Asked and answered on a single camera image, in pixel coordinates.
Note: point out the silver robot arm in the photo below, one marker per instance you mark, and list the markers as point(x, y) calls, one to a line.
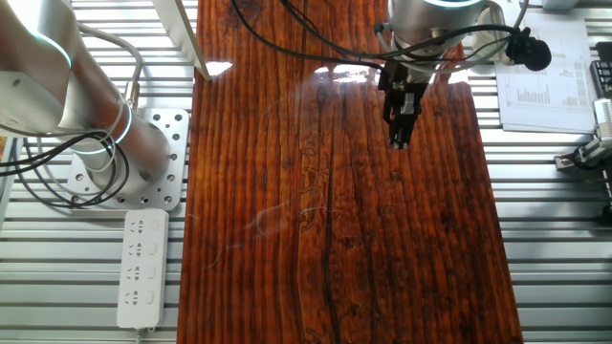
point(43, 71)

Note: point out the black keyboard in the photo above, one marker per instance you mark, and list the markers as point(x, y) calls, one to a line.
point(603, 76)

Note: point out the grey metal block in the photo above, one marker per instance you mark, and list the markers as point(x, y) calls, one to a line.
point(561, 4)

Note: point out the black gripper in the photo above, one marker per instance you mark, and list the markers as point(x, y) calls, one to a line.
point(399, 79)

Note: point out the silver exterior camera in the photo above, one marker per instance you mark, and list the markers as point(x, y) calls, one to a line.
point(605, 119)

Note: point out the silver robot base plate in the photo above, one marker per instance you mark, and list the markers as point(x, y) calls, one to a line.
point(174, 143)

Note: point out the printed paper sheet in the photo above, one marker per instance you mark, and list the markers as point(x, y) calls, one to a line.
point(545, 95)

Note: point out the wood-grain table board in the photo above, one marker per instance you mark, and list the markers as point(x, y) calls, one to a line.
point(334, 239)

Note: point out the white power strip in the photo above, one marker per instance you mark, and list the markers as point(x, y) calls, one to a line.
point(143, 267)

